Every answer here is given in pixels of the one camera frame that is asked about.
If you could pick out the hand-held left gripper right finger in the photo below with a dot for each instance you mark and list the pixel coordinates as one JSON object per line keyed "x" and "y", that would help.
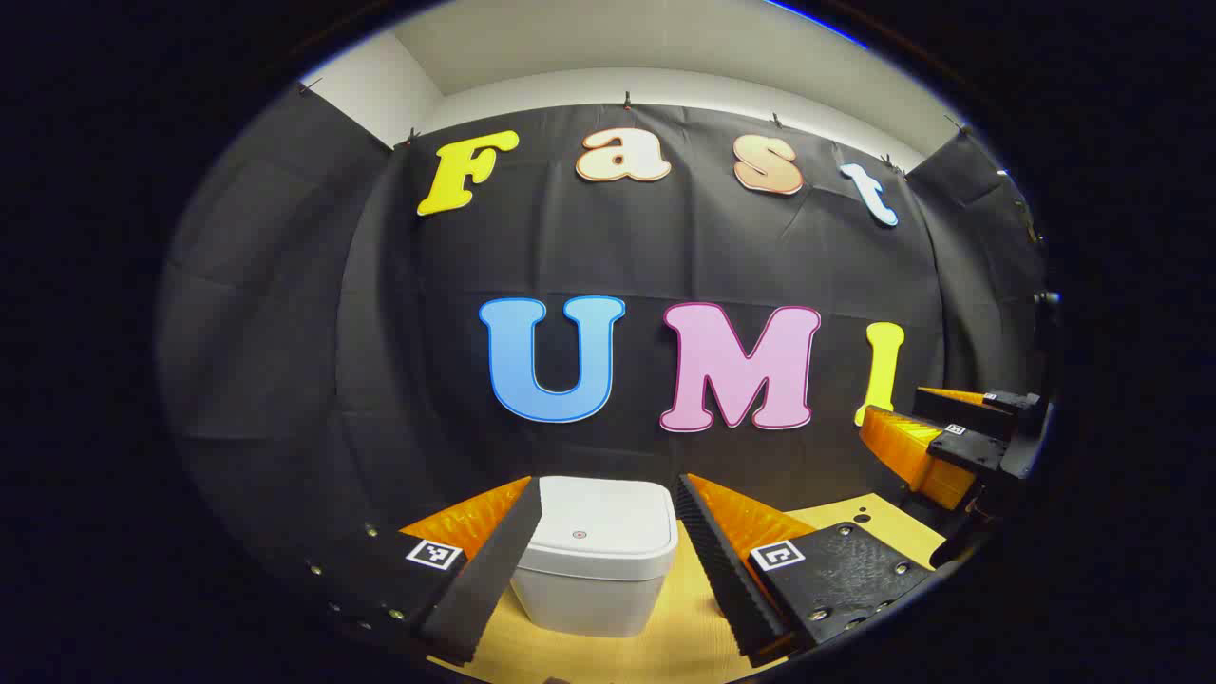
{"x": 727, "y": 589}

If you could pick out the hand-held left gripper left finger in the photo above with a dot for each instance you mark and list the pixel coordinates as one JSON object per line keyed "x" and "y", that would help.
{"x": 484, "y": 589}

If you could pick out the white desktop garbage bin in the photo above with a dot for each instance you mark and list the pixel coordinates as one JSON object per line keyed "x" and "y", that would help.
{"x": 608, "y": 532}

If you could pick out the black backdrop cloth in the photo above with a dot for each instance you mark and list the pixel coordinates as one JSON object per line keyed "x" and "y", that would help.
{"x": 380, "y": 332}

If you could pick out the wooden desktop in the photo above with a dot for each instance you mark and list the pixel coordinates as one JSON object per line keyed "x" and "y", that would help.
{"x": 684, "y": 627}

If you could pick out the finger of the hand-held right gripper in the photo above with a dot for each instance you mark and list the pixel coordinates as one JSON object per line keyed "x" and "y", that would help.
{"x": 959, "y": 410}
{"x": 969, "y": 446}

